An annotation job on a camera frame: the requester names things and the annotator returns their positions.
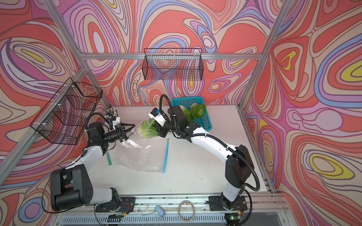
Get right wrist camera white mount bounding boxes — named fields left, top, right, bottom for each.
left=149, top=107, right=170, bottom=127

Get black wire basket left wall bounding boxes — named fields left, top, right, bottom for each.
left=30, top=78, right=103, bottom=145

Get clear zip-top bag blue seal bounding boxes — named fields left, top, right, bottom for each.
left=115, top=137, right=169, bottom=173

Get teal plastic basket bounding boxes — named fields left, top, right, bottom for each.
left=172, top=97, right=212, bottom=131

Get green marker pen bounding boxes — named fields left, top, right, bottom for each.
left=106, top=151, right=113, bottom=166

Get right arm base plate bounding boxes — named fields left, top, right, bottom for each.
left=206, top=196, right=248, bottom=212

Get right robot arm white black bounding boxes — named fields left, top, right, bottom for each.
left=149, top=106, right=260, bottom=210

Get small clear bag pink seal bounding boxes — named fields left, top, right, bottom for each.
left=121, top=119, right=160, bottom=148

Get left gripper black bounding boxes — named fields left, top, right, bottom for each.
left=101, top=125, right=135, bottom=145

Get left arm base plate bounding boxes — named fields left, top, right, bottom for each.
left=95, top=197, right=136, bottom=213

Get coiled beige cable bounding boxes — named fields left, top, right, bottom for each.
left=177, top=200, right=196, bottom=223

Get clear cup of pens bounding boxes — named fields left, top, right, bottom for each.
left=104, top=107, right=118, bottom=121

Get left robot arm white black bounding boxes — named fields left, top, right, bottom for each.
left=50, top=122, right=135, bottom=212

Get black wire basket wall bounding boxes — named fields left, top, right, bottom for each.
left=142, top=48, right=204, bottom=81
left=30, top=78, right=103, bottom=145

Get black wire basket back wall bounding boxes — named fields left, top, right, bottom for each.
left=142, top=48, right=204, bottom=81

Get chinese cabbage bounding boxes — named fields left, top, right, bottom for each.
left=180, top=105, right=194, bottom=122
left=190, top=103, right=206, bottom=119

